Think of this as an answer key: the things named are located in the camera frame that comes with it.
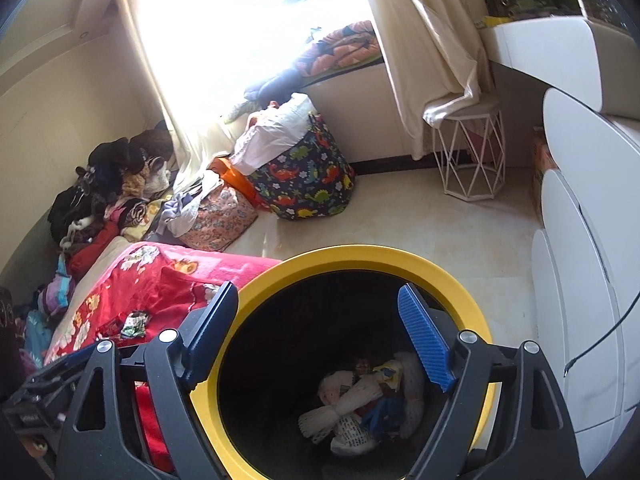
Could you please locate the light purple cloth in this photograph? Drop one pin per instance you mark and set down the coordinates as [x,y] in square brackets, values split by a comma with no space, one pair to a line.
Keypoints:
[185,205]

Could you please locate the yellow rimmed trash bin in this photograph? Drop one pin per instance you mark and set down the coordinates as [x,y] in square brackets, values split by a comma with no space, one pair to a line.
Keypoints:
[350,257]

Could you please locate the small yellow white wrapper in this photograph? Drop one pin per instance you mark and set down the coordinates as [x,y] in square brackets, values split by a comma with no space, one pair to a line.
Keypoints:
[387,372]

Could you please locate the orange bag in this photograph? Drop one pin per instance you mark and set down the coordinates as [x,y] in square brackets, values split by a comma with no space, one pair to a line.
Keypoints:
[235,177]

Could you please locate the dinosaur print hamper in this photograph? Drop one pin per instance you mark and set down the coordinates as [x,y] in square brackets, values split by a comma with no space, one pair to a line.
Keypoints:
[305,180]

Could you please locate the purple striped cloth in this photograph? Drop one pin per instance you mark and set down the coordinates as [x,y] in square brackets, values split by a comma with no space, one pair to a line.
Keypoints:
[55,292]

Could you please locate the red floral blanket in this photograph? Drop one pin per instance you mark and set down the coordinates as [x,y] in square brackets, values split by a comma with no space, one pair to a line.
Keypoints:
[165,270]

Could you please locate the cream curtain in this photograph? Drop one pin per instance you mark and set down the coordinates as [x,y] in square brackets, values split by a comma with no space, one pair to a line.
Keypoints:
[190,150]
[425,35]

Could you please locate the clear storage basket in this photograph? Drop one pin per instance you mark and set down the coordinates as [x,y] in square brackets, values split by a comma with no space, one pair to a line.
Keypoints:
[600,2]

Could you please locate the white printed plastic bag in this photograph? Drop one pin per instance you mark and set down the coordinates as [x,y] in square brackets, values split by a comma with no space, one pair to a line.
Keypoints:
[352,437]

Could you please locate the small brown wrapper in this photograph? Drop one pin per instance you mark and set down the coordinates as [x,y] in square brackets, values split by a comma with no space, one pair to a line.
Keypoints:
[361,366]

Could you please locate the dark camouflage bag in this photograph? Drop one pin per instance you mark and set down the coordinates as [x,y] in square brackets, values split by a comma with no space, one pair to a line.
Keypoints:
[525,2]

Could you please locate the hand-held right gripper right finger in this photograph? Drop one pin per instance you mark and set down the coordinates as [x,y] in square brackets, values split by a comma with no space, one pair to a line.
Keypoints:
[425,340]

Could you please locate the white laundry in hamper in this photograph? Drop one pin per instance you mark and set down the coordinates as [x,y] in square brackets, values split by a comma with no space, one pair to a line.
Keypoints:
[275,130]

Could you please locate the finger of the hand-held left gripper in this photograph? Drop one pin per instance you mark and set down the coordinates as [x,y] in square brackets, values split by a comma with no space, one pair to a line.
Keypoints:
[45,395]

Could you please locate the red garment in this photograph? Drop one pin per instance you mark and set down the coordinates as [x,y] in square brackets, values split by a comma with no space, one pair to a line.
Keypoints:
[92,252]

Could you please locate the small crumpled snack wrapper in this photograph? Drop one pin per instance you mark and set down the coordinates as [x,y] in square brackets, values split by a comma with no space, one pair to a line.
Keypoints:
[134,325]

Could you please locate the floral fabric bag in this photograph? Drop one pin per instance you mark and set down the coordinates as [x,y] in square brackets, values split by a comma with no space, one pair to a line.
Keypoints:
[220,220]

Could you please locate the white window bench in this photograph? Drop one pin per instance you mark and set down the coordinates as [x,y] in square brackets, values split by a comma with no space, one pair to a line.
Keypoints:
[370,110]

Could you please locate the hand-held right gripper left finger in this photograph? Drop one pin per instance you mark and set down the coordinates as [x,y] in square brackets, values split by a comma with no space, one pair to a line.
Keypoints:
[210,330]

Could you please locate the white foam net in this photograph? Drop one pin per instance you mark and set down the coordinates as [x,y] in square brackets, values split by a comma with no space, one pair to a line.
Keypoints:
[325,415]
[412,400]

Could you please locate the orange box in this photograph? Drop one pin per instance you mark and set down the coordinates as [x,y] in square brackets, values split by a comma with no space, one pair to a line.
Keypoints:
[542,160]

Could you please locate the beige bed sheet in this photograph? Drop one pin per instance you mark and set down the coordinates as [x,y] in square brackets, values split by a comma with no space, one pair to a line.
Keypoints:
[100,270]

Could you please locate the window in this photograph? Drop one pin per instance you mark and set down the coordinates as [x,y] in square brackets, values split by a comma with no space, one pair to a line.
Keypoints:
[250,10]

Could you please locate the dark jacket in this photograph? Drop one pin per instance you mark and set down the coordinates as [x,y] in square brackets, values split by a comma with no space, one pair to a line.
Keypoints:
[275,87]

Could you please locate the teal cloth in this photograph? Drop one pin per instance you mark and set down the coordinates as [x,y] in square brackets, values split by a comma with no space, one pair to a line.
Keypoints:
[37,337]

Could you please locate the orange patterned quilt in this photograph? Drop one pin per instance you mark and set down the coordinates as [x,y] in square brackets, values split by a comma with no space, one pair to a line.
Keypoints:
[345,47]

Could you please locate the white desk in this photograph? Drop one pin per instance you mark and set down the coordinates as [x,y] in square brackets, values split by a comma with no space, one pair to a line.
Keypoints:
[575,210]

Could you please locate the pile of dark clothes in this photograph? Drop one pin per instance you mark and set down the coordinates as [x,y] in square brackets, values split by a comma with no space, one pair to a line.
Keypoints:
[110,175]

